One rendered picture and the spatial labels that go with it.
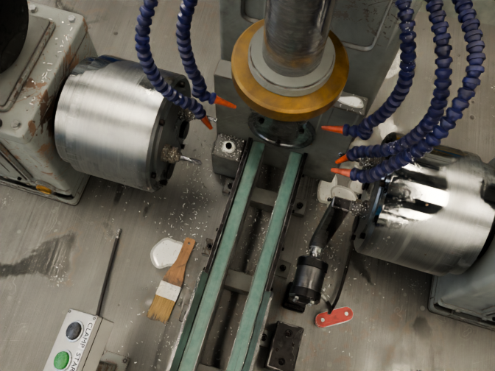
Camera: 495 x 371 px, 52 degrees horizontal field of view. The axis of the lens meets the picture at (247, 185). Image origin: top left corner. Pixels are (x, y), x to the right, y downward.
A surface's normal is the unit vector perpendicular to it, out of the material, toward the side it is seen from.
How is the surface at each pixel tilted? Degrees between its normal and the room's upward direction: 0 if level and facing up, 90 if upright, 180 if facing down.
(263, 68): 0
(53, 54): 0
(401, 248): 66
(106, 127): 32
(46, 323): 0
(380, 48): 90
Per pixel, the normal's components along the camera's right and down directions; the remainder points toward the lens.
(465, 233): -0.14, 0.22
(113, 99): -0.02, -0.22
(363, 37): -0.29, 0.89
